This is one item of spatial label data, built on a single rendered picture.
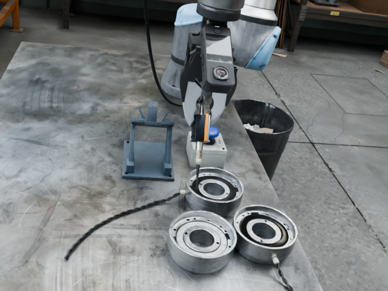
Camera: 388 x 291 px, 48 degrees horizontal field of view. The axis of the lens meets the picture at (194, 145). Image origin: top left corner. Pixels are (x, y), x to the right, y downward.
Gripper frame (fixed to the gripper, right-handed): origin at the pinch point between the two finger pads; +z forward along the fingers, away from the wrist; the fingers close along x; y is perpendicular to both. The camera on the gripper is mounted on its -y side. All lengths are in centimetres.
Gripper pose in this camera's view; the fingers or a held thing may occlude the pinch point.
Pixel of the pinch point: (200, 122)
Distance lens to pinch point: 77.8
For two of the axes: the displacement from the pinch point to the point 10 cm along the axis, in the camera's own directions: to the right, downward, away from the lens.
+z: -1.5, 8.4, 5.2
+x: -9.8, -0.7, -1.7
